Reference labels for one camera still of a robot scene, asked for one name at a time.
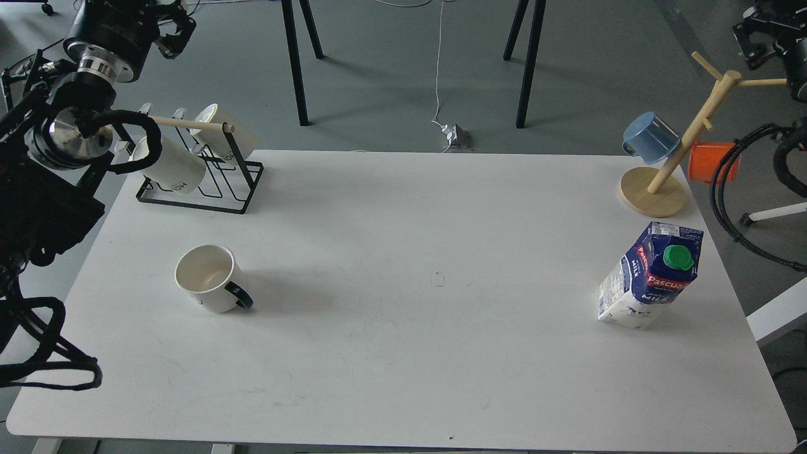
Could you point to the black table legs left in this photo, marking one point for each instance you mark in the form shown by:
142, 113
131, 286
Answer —
292, 45

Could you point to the blue cup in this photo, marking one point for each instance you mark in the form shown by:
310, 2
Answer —
650, 138

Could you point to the wooden mug tree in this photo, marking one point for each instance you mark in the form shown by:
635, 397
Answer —
653, 191

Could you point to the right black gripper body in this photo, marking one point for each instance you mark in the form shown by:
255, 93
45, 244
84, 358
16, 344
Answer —
772, 28

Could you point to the black table legs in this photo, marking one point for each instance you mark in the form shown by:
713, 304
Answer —
292, 45
534, 38

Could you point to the white mug black handle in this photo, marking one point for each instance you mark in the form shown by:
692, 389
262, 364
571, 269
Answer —
211, 276

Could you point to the blue white milk carton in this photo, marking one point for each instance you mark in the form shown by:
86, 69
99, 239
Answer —
650, 275

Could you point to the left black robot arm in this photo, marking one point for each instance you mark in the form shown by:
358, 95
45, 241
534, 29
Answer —
60, 137

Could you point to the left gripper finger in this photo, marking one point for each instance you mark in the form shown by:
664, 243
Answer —
172, 45

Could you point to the white mug on rack front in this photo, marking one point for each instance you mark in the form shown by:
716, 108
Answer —
177, 169

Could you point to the black wire mug rack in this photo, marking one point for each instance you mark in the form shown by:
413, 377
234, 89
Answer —
226, 144

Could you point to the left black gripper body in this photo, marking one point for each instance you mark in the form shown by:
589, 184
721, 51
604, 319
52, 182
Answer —
111, 39

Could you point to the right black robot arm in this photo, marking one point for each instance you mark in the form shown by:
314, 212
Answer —
789, 138

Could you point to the white chair base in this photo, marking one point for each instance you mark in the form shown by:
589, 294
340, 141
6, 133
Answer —
779, 212

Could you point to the orange cup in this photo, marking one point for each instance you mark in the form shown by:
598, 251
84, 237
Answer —
703, 159

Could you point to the white side table corner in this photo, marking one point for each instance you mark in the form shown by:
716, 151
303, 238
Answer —
778, 317

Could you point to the black table legs right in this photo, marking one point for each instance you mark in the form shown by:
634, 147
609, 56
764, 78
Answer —
534, 38

